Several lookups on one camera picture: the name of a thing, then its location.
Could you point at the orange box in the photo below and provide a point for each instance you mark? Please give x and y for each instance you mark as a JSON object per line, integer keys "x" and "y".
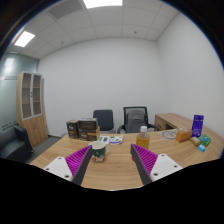
{"x": 183, "y": 136}

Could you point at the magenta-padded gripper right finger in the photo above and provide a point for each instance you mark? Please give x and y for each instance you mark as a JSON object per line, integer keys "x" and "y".
{"x": 161, "y": 166}

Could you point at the wooden glass-door shelf cabinet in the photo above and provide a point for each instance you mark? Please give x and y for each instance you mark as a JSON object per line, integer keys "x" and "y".
{"x": 31, "y": 106}

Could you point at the round white mat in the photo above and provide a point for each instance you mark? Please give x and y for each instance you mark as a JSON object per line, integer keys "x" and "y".
{"x": 169, "y": 134}

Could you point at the tall purple box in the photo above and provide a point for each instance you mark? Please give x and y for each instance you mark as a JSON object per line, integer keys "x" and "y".
{"x": 197, "y": 126}

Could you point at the black leather sofa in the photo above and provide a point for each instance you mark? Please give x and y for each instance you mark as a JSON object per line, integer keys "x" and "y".
{"x": 13, "y": 145}

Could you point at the dark box with tan panel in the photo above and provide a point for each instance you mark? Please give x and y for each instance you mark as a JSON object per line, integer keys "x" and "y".
{"x": 89, "y": 135}

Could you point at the black mesh office chair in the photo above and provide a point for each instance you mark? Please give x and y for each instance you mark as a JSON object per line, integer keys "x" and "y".
{"x": 135, "y": 118}

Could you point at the ceiling air vent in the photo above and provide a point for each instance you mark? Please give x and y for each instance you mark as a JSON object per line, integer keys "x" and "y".
{"x": 65, "y": 8}

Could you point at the small tan box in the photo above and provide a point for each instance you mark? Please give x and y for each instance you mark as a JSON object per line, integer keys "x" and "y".
{"x": 195, "y": 141}

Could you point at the small light blue box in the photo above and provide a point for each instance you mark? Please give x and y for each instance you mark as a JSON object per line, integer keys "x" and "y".
{"x": 201, "y": 148}

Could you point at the wooden side cabinet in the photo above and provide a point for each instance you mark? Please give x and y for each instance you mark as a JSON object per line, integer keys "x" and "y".
{"x": 170, "y": 120}

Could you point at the tall dark brown box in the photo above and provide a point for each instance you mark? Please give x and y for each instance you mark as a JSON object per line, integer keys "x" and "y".
{"x": 72, "y": 129}

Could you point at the square ceiling light panel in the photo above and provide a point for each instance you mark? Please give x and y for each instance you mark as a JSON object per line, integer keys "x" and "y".
{"x": 102, "y": 3}
{"x": 24, "y": 39}

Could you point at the white printed leaflet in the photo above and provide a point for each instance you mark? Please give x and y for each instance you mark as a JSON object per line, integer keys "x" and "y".
{"x": 113, "y": 139}

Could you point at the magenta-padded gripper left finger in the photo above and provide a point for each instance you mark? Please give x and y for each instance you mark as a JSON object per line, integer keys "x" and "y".
{"x": 60, "y": 166}

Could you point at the grey office chair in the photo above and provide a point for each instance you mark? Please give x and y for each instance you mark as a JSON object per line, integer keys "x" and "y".
{"x": 103, "y": 120}

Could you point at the green and white mug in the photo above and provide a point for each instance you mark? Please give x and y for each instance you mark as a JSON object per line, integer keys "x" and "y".
{"x": 99, "y": 151}

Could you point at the green box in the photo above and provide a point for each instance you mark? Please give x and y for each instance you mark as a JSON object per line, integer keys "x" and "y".
{"x": 205, "y": 140}

